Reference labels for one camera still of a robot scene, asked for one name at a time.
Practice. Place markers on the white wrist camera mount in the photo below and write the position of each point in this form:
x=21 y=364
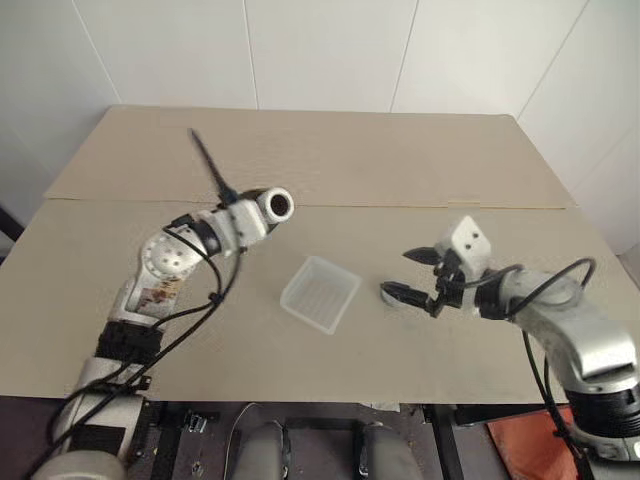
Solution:
x=246 y=220
x=467 y=242

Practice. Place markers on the grey jar lid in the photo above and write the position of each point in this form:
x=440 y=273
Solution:
x=388 y=299

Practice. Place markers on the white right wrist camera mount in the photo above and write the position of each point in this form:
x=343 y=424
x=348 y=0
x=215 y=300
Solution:
x=467 y=242

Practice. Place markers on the orange red sheet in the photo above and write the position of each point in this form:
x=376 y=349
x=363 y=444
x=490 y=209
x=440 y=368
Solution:
x=520 y=445

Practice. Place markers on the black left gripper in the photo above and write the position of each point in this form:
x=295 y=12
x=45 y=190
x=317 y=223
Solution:
x=231 y=199

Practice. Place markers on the silver metal bracket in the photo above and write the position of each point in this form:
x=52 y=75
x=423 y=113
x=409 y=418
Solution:
x=198 y=421

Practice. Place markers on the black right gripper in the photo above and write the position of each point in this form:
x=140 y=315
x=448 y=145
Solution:
x=452 y=287

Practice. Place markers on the black object at room edge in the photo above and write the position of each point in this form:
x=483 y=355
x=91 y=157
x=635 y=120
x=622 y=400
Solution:
x=6 y=225

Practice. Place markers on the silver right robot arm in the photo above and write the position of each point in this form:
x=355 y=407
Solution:
x=590 y=340

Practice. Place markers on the black metal table frame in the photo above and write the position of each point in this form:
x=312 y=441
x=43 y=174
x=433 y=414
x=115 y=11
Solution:
x=445 y=440

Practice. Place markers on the clear plastic box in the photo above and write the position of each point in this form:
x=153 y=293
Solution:
x=321 y=295

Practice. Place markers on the beige cardboard sheet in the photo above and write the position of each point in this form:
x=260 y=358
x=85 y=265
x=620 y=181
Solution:
x=320 y=155
x=300 y=365

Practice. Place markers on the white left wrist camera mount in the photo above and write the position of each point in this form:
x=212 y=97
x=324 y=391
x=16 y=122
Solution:
x=246 y=220

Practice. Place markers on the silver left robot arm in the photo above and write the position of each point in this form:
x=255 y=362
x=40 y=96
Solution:
x=165 y=260

